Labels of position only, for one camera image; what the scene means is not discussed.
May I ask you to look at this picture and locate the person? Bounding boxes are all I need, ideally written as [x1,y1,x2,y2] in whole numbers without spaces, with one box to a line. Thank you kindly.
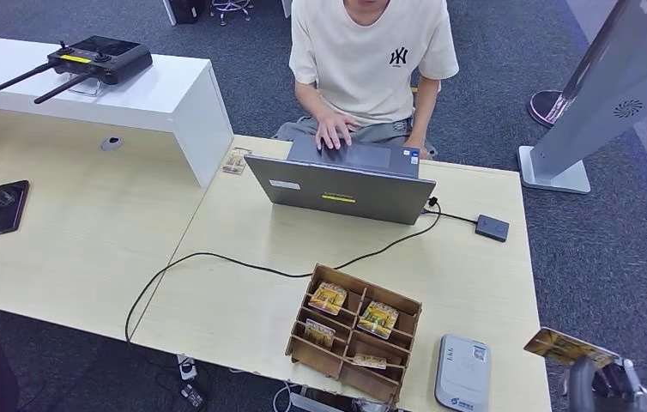
[272,0,461,161]

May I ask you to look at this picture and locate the golden card stack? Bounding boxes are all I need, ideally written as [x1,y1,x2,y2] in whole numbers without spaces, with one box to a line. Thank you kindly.
[307,282,349,318]
[303,318,336,350]
[356,301,400,341]

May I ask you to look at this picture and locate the person's right hand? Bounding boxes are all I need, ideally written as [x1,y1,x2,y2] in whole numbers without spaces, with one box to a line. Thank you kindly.
[314,111,360,152]

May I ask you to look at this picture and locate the black remote controller with antennas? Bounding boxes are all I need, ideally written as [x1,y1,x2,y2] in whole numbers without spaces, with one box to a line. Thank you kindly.
[0,34,154,106]

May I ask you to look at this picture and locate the person's left hand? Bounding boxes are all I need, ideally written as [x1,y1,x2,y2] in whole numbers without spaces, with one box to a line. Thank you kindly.
[402,135,432,161]

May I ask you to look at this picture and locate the white card reader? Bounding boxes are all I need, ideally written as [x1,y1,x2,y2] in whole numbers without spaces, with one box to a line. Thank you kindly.
[434,333,493,412]

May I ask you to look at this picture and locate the clear acrylic stand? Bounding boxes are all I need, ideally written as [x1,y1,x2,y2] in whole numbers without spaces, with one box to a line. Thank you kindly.
[66,76,104,98]

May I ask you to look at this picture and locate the black power adapter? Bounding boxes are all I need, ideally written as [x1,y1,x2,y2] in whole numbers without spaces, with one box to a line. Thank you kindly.
[179,384,206,409]

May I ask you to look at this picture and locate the grey laptop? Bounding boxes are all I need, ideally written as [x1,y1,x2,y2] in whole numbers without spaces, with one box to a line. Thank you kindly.
[244,133,437,227]

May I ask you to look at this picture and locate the thin black reader cable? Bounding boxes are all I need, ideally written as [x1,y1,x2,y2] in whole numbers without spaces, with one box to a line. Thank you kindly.
[422,207,479,224]

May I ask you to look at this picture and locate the black smartphone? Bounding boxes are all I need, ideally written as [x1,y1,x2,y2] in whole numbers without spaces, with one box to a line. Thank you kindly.
[0,179,31,239]

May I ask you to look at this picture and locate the cards in clear holder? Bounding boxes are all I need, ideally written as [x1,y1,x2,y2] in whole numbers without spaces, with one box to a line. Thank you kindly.
[221,146,253,175]

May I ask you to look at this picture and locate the small black reader box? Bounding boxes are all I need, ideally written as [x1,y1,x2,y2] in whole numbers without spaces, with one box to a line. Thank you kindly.
[475,214,511,244]

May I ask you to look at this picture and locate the white power strip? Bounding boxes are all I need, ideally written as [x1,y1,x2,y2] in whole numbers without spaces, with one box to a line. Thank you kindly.
[177,354,198,381]

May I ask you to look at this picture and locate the round stanchion base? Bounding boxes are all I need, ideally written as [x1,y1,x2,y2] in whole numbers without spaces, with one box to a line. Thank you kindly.
[529,88,571,129]

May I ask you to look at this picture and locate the golden hotel card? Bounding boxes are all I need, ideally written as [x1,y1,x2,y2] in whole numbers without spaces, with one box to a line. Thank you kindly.
[352,354,388,372]
[523,326,620,371]

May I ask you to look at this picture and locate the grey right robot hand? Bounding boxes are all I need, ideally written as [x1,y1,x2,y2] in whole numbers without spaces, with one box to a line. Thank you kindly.
[565,356,647,412]

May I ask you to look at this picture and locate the long black power cable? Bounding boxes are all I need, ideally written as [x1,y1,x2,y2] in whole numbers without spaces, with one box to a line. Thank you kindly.
[124,196,443,345]

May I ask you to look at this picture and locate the brown wooden compartment tray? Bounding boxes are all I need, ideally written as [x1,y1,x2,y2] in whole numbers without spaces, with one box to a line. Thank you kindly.
[284,263,423,408]

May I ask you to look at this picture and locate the chrome chair base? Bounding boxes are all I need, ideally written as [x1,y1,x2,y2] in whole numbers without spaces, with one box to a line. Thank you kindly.
[209,0,255,26]

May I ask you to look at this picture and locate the black computer tower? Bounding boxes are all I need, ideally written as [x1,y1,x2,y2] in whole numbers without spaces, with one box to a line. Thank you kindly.
[168,0,208,25]

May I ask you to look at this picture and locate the grey kiosk stand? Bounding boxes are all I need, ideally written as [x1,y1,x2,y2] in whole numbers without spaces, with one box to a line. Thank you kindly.
[517,0,647,196]

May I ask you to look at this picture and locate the white desk shelf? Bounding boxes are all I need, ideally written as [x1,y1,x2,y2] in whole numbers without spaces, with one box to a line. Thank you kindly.
[0,33,235,189]

